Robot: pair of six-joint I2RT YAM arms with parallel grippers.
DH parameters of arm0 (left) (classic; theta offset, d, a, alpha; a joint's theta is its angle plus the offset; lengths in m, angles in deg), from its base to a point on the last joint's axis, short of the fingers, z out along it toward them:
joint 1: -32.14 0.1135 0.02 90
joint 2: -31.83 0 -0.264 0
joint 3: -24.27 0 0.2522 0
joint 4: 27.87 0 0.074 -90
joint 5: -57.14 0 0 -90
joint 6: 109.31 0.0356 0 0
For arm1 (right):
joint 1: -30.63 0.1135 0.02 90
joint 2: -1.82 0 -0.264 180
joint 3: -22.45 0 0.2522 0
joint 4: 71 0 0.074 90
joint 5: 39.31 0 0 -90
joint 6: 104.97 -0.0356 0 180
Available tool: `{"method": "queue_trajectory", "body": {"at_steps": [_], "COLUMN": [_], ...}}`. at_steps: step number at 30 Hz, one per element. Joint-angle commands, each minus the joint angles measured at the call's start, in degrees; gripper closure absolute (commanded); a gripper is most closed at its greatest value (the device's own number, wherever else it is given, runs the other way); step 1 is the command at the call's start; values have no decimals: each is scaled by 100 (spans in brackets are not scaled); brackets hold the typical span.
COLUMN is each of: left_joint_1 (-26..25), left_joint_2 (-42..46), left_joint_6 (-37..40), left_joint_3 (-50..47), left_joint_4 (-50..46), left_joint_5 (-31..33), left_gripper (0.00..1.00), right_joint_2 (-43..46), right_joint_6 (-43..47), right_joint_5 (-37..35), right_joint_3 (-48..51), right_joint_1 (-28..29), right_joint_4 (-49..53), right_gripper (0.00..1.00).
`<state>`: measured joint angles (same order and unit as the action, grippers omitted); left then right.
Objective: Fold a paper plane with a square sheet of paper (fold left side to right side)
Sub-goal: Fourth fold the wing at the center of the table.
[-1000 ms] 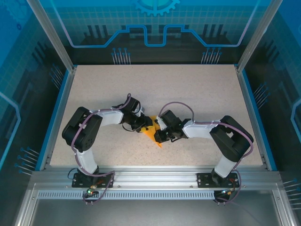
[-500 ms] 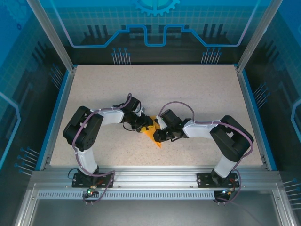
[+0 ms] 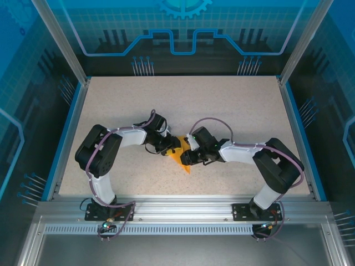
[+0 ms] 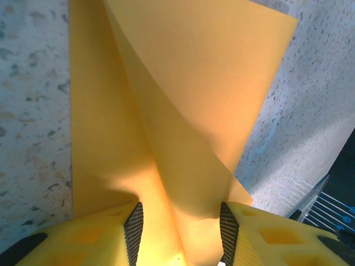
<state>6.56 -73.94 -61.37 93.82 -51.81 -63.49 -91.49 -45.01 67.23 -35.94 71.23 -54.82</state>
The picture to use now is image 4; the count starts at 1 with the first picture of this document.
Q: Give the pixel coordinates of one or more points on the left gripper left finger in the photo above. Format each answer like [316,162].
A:
[69,243]

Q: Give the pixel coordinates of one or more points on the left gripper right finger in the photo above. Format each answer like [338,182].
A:
[277,243]

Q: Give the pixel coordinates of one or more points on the orange paper sheet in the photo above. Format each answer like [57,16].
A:
[194,83]

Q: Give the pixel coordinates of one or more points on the aluminium table side rail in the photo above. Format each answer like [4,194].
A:
[310,196]

